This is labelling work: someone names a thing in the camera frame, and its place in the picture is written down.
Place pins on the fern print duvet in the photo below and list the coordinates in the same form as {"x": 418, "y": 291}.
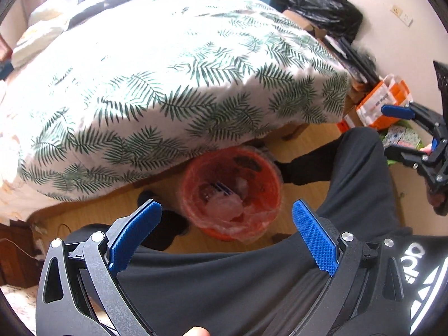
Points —
{"x": 148, "y": 84}

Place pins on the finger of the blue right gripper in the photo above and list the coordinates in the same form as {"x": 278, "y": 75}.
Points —
{"x": 434, "y": 144}
{"x": 399, "y": 112}

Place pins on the black garbage bag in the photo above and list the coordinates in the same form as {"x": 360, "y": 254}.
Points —
{"x": 339, "y": 18}

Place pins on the clear plastic bag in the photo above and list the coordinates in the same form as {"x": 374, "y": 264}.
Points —
{"x": 224, "y": 207}

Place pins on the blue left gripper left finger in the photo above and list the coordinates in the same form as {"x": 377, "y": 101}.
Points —
{"x": 127, "y": 233}

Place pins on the cardboard boxes stack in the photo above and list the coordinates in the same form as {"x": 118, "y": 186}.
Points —
{"x": 361, "y": 69}

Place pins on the person's black trousers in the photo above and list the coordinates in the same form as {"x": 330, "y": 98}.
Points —
{"x": 277, "y": 290}

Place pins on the dark grey patterned pillow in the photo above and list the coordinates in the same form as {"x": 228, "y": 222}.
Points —
{"x": 93, "y": 10}

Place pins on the person's left hand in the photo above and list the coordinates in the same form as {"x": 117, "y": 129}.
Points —
{"x": 197, "y": 331}

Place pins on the blue white medicine box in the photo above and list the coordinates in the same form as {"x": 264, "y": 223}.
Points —
{"x": 208, "y": 190}

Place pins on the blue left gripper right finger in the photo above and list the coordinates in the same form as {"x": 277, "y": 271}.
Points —
{"x": 319, "y": 243}

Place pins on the orange white paper bag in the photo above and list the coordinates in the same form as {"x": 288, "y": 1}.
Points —
{"x": 392, "y": 90}

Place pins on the person's right hand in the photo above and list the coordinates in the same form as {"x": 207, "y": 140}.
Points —
{"x": 437, "y": 200}

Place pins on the red trash bin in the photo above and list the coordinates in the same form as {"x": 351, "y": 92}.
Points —
{"x": 249, "y": 174}

